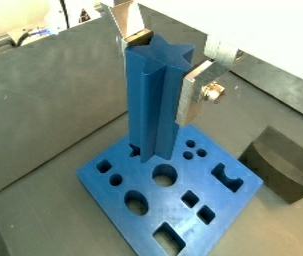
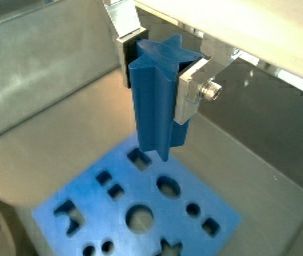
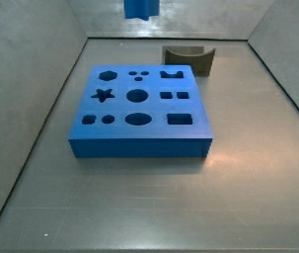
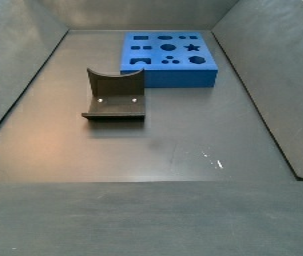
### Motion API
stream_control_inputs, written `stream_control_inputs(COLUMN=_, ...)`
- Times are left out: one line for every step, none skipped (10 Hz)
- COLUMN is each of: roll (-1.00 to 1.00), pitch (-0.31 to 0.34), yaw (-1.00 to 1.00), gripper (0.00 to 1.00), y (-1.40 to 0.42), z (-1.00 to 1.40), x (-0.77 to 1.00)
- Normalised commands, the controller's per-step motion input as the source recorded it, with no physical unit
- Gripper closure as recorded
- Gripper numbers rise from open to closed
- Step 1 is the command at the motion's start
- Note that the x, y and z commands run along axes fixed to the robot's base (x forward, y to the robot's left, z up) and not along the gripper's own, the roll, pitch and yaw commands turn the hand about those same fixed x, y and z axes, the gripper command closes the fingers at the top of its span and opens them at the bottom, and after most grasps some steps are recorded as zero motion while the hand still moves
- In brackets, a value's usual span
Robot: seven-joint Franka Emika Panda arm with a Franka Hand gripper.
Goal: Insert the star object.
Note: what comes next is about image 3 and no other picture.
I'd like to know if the blue star peg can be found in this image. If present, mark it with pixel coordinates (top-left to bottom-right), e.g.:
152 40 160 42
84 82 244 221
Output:
124 0 159 21

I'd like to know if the blue shape sorter block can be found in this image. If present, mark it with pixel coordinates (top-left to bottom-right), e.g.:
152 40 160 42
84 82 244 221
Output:
68 65 214 158

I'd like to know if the dark curved holder piece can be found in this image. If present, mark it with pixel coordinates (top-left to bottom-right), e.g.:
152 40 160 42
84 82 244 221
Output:
162 45 216 77

